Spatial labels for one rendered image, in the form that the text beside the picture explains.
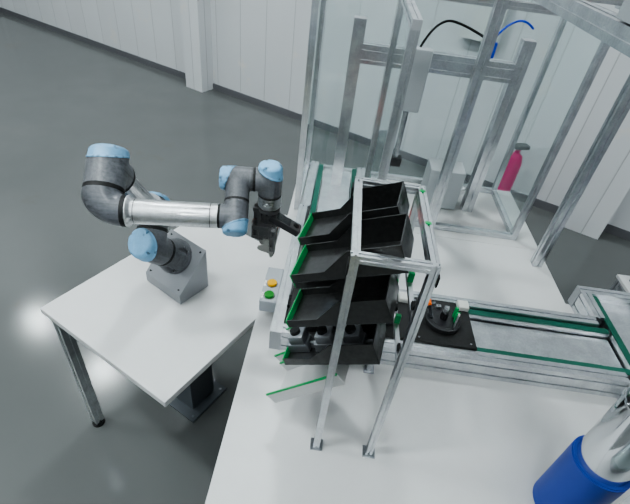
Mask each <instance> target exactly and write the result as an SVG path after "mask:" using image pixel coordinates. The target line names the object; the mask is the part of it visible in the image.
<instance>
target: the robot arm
mask: <svg viewBox="0 0 630 504"><path fill-rule="evenodd" d="M129 159H130V153H129V151H128V150H127V149H125V148H123V147H120V146H117V145H113V144H104V143H99V144H93V145H91V146H90V147H89V148H88V152H87V155H86V164H85V170H84V177H83V183H82V188H81V198H82V201H83V204H84V205H85V207H86V208H87V210H88V211H89V212H90V213H91V214H92V215H93V216H95V217H96V218H98V219H99V220H101V221H103V222H105V223H107V224H110V225H114V226H119V227H130V226H131V225H132V224H137V229H136V230H134V231H133V232H132V235H130V236H129V239H128V249H129V251H130V253H131V254H132V256H133V257H135V258H137V259H139V260H141V261H143V262H148V263H152V264H155V265H158V266H159V267H160V268H161V269H163V270H164V271H165V272H167V273H170V274H179V273H181V272H183V271H184V270H185V269H186V268H187V267H188V265H189V264H190V261H191V258H192V249H191V247H190V245H189V243H188V242H186V241H185V240H183V239H180V238H170V239H169V238H167V236H168V226H182V227H201V228H221V229H222V233H223V234H224V235H226V236H231V237H241V236H244V235H245V234H246V233H247V228H248V222H249V220H248V212H249V197H250V191H253V192H255V191H258V202H255V204H254V206H253V211H254V218H253V220H252V222H253V223H252V233H251V238H255V239H259V243H260V244H261V245H258V246H257V249H258V250H260V251H263V252H266V253H268V254H269V257H272V256H273V255H274V253H275V247H276V239H277V232H278V227H280V228H281V229H283V230H285V231H287V232H288V233H290V234H292V235H294V236H295V237H297V236H298V235H299V234H300V230H301V225H300V224H299V223H297V222H295V221H294V220H292V219H290V218H288V217H287V216H285V215H283V214H282V213H280V207H281V197H282V181H283V167H282V165H281V164H280V163H279V162H278V161H275V160H264V161H262V162H260V164H259V167H243V166H236V165H234V166H222V167H221V168H220V172H219V187H220V189H222V190H225V199H224V204H217V203H201V202H184V201H170V199H169V198H168V197H167V196H166V195H164V194H163V195H162V194H161V193H159V192H153V191H148V190H147V189H146V188H145V187H144V186H143V185H142V184H141V183H140V182H139V181H138V180H137V179H136V174H135V171H134V169H133V167H132V166H131V165H130V164H129Z"/></svg>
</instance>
